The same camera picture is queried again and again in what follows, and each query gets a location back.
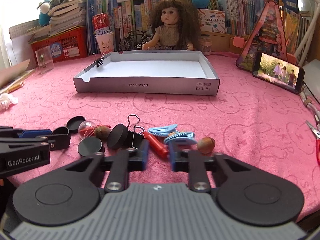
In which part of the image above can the brown nut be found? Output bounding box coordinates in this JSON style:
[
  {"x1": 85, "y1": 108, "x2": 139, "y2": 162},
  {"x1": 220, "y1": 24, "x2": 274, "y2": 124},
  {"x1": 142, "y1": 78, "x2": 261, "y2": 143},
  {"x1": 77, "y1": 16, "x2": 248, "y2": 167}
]
[
  {"x1": 94, "y1": 125, "x2": 111, "y2": 141},
  {"x1": 196, "y1": 137, "x2": 215, "y2": 154}
]

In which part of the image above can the black round lid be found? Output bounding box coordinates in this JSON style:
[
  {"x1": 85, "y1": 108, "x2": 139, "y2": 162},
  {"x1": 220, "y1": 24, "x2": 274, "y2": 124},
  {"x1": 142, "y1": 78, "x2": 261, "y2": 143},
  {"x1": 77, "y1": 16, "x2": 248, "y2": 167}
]
[{"x1": 66, "y1": 116, "x2": 86, "y2": 134}]

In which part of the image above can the black round puck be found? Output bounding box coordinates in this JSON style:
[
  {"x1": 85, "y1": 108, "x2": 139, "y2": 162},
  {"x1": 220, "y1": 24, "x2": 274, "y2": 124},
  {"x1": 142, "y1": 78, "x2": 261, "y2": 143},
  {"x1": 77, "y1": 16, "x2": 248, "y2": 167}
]
[{"x1": 107, "y1": 124, "x2": 128, "y2": 150}]

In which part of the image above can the clear plastic capsule ball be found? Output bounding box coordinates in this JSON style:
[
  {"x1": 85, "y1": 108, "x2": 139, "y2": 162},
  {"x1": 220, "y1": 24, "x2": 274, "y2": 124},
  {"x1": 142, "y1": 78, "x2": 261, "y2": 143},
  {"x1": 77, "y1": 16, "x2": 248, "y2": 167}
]
[{"x1": 78, "y1": 121, "x2": 96, "y2": 139}]

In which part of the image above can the blue decorated hair clip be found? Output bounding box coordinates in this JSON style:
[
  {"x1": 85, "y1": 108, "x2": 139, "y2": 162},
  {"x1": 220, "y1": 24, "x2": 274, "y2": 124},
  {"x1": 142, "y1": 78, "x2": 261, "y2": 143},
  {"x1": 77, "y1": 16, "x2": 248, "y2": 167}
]
[{"x1": 164, "y1": 132, "x2": 197, "y2": 145}]

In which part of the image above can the black binder clip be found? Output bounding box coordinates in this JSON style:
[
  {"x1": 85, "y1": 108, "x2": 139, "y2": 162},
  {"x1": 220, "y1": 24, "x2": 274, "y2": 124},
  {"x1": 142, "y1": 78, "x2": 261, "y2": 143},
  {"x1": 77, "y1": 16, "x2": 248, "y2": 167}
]
[
  {"x1": 92, "y1": 53, "x2": 104, "y2": 68},
  {"x1": 127, "y1": 114, "x2": 145, "y2": 149}
]

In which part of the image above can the red toy crayon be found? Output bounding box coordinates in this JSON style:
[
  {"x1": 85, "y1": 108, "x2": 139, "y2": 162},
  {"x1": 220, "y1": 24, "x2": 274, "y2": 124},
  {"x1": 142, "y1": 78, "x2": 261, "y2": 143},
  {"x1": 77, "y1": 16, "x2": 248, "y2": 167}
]
[{"x1": 143, "y1": 132, "x2": 169, "y2": 159}]

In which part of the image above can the light blue hair clip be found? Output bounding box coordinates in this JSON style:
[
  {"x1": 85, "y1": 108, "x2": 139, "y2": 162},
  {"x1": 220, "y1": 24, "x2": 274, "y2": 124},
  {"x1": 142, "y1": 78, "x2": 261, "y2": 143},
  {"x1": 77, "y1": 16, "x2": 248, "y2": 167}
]
[{"x1": 148, "y1": 124, "x2": 178, "y2": 137}]

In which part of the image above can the crumpled white tissue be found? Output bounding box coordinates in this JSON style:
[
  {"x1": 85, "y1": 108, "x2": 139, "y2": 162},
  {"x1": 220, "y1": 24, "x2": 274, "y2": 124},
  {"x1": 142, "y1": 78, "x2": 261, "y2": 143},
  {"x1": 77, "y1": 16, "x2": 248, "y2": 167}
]
[{"x1": 0, "y1": 93, "x2": 18, "y2": 111}]

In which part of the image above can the pink bunny table cloth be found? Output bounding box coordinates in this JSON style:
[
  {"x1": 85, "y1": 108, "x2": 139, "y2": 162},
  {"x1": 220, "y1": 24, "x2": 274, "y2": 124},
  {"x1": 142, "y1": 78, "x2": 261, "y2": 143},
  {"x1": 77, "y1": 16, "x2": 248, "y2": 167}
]
[{"x1": 1, "y1": 55, "x2": 319, "y2": 217}]

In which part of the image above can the clear acrylic block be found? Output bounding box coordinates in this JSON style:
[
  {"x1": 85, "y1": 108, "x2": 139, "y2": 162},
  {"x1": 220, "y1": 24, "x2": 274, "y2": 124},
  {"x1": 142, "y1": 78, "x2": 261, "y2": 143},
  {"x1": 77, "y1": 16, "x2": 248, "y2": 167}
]
[{"x1": 35, "y1": 46, "x2": 54, "y2": 74}]

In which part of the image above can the black binder clip on tray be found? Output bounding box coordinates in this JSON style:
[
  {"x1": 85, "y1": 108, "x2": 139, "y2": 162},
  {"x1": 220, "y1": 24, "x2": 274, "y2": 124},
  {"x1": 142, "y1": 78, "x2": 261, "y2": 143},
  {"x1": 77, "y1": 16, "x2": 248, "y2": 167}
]
[{"x1": 92, "y1": 53, "x2": 104, "y2": 68}]

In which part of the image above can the white cardboard box tray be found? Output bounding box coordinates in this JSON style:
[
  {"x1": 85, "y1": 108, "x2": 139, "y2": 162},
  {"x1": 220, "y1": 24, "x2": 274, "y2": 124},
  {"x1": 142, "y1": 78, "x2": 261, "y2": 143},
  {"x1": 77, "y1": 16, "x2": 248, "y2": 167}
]
[{"x1": 73, "y1": 50, "x2": 220, "y2": 96}]

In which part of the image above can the red plastic basket left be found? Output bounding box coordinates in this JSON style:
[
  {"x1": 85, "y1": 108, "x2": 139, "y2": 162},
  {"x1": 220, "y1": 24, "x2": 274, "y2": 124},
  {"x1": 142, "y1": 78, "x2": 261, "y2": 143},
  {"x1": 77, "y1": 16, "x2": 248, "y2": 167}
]
[{"x1": 30, "y1": 26, "x2": 88, "y2": 63}]

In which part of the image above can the white cat paper cup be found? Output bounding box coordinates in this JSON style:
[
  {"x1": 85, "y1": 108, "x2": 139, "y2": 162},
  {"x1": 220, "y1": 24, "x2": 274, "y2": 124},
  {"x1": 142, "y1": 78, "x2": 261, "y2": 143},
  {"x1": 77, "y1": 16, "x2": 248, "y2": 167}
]
[{"x1": 95, "y1": 31, "x2": 114, "y2": 54}]

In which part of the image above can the blue white plush penguin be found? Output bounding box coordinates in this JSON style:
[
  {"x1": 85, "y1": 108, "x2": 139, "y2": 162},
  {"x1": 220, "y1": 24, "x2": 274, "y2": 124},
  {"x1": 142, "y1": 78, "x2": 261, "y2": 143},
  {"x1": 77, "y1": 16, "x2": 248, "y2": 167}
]
[{"x1": 37, "y1": 0, "x2": 52, "y2": 27}]

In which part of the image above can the small glass jar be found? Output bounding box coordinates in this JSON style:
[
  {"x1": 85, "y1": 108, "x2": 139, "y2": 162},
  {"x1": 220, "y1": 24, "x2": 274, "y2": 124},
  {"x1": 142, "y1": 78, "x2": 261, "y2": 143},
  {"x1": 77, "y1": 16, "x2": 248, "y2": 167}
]
[{"x1": 199, "y1": 36, "x2": 212, "y2": 56}]

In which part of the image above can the smartphone playing video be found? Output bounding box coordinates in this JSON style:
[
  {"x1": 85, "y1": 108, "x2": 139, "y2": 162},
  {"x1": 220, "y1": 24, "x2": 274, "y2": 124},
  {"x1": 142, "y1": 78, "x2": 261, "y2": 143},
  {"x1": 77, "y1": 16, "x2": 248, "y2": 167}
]
[{"x1": 252, "y1": 52, "x2": 305, "y2": 94}]

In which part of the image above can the red beer can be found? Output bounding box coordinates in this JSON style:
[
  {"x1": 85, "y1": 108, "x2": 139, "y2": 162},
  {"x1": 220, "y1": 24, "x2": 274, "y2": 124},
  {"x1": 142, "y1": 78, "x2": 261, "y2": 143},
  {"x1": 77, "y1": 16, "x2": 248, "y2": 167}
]
[{"x1": 92, "y1": 13, "x2": 112, "y2": 36}]

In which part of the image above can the miniature black bicycle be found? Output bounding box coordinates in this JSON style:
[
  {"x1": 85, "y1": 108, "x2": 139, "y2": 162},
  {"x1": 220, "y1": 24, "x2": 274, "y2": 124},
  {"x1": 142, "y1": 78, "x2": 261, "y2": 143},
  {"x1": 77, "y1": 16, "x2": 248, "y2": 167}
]
[{"x1": 118, "y1": 30, "x2": 152, "y2": 51}]

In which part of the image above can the stack of books left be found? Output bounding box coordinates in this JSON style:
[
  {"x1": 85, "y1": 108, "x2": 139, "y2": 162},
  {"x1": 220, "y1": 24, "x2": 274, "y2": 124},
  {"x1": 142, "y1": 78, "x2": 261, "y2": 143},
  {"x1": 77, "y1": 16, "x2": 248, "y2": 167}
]
[{"x1": 48, "y1": 0, "x2": 87, "y2": 36}]

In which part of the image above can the brown haired doll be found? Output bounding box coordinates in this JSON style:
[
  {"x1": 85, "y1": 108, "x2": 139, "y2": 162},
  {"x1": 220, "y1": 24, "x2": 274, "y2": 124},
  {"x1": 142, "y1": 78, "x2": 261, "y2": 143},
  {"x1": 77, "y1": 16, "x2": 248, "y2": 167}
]
[{"x1": 142, "y1": 0, "x2": 201, "y2": 51}]

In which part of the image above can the row of books centre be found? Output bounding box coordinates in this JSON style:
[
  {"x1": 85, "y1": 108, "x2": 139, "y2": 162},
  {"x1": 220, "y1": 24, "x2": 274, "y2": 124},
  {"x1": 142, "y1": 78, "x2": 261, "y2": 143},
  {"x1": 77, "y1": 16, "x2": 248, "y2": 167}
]
[{"x1": 86, "y1": 0, "x2": 162, "y2": 54}]

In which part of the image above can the row of books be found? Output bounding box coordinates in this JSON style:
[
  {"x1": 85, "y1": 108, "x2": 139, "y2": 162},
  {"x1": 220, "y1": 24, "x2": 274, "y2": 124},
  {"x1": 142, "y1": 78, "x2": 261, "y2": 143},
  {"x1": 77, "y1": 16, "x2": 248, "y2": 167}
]
[
  {"x1": 164, "y1": 0, "x2": 266, "y2": 36},
  {"x1": 86, "y1": 0, "x2": 162, "y2": 54}
]

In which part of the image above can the colourful white box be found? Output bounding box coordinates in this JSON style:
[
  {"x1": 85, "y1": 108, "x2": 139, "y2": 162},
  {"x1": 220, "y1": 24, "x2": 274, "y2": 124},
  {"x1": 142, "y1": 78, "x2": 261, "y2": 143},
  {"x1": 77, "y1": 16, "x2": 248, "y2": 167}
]
[{"x1": 198, "y1": 9, "x2": 226, "y2": 33}]

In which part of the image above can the pink triangular dollhouse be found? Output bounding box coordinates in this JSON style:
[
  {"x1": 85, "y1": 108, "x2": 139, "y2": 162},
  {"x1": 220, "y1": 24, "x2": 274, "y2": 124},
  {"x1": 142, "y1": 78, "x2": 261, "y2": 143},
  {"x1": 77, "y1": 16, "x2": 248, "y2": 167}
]
[{"x1": 236, "y1": 0, "x2": 297, "y2": 72}]

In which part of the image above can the row of books right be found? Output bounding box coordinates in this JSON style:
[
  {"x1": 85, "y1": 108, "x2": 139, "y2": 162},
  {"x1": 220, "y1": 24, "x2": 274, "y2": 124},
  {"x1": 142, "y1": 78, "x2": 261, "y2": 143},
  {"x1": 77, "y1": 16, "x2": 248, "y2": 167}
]
[{"x1": 164, "y1": 0, "x2": 266, "y2": 36}]

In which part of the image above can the blue plush ball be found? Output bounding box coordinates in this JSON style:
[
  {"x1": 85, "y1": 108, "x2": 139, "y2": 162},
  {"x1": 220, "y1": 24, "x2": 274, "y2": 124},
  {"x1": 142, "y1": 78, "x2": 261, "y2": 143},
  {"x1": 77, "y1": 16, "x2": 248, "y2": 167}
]
[{"x1": 192, "y1": 0, "x2": 209, "y2": 9}]

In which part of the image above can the white cable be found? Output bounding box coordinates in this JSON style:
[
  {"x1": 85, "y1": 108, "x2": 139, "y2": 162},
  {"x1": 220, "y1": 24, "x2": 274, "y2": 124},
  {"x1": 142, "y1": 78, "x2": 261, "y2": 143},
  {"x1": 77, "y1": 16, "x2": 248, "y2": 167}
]
[{"x1": 299, "y1": 84, "x2": 320, "y2": 123}]

